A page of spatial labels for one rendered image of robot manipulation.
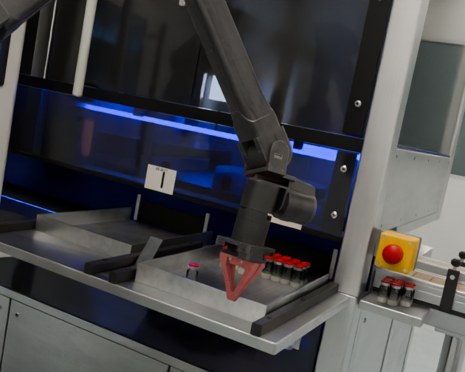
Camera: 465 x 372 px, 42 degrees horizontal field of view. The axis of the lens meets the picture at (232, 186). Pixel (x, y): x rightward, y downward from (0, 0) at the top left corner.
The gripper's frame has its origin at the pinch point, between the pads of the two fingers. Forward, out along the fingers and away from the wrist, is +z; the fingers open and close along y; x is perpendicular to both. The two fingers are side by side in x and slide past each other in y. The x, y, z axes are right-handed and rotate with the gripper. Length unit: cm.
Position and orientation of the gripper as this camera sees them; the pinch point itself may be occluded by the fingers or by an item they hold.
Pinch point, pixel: (232, 295)
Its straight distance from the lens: 102.7
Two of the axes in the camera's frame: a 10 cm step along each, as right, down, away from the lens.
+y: 4.6, 1.5, 8.7
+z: -2.7, 9.6, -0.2
